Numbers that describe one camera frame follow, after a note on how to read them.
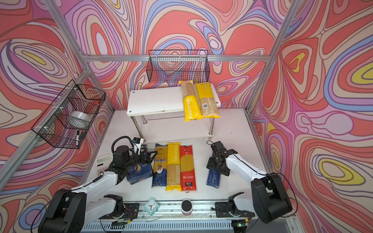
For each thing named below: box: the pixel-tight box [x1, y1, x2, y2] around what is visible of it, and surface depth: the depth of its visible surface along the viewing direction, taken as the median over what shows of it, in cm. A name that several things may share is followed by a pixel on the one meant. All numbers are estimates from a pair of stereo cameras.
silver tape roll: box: [68, 110, 92, 123], surface depth 75 cm
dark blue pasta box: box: [126, 162, 154, 185], surface depth 82 cm
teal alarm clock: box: [143, 197, 160, 217], surface depth 75 cm
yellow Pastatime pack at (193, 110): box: [178, 80, 204, 123], surface depth 73 cm
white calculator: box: [95, 153, 114, 177], surface depth 90 cm
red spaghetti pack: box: [179, 145, 197, 192], surface depth 87 cm
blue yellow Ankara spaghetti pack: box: [151, 143, 168, 188], surface depth 87 cm
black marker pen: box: [75, 130, 80, 147], surface depth 73 cm
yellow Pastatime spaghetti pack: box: [165, 142, 182, 192], surface depth 88 cm
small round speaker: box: [180, 199, 193, 217], surface depth 72 cm
